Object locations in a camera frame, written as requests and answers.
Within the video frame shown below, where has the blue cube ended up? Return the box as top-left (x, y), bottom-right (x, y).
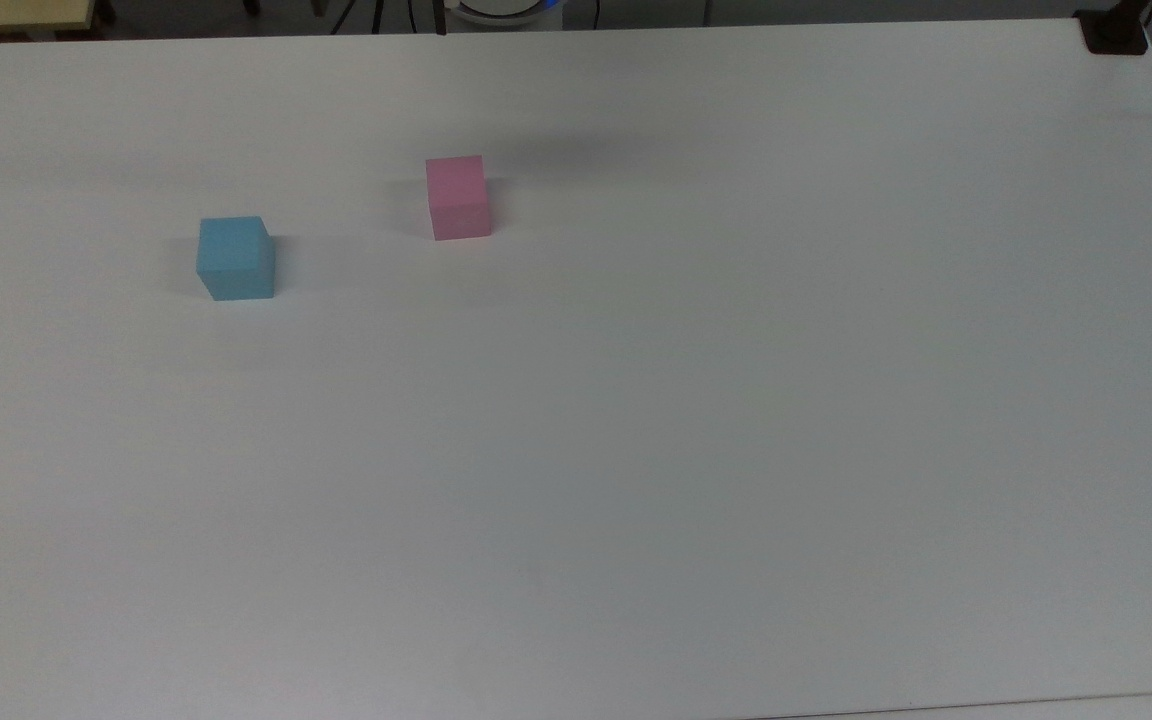
top-left (196, 215), bottom-right (277, 302)

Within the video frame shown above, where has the black tripod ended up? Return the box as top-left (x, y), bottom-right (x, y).
top-left (330, 0), bottom-right (449, 37)

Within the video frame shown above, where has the black clamp mount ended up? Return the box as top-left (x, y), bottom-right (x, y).
top-left (1074, 0), bottom-right (1152, 55)

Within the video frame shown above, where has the pink cube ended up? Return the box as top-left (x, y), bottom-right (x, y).
top-left (425, 155), bottom-right (493, 242)

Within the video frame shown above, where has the yellow wooden table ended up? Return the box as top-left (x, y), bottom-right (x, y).
top-left (0, 0), bottom-right (119, 41)

